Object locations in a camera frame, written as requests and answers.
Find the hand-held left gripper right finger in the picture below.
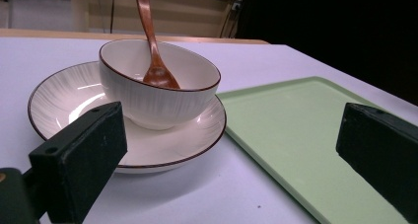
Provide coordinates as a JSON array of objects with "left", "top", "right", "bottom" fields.
[{"left": 335, "top": 102, "right": 418, "bottom": 224}]

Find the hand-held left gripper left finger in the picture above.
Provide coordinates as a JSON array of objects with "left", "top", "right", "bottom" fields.
[{"left": 28, "top": 101, "right": 128, "bottom": 224}]

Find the white plate with brown rim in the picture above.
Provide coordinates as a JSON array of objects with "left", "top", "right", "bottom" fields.
[{"left": 27, "top": 60, "right": 228, "bottom": 175}]

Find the white bowl with brown rim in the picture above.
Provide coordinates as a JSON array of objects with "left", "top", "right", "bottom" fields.
[{"left": 98, "top": 38, "right": 222, "bottom": 131}]

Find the brown wooden spoon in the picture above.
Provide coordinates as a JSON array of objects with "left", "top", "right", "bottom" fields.
[{"left": 135, "top": 0, "right": 181, "bottom": 90}]

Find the light green tray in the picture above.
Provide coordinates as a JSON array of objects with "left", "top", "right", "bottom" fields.
[{"left": 215, "top": 76, "right": 412, "bottom": 224}]

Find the black cable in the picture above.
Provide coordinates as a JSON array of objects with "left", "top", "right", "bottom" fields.
[
  {"left": 219, "top": 1, "right": 243, "bottom": 39},
  {"left": 108, "top": 0, "right": 116, "bottom": 35}
]

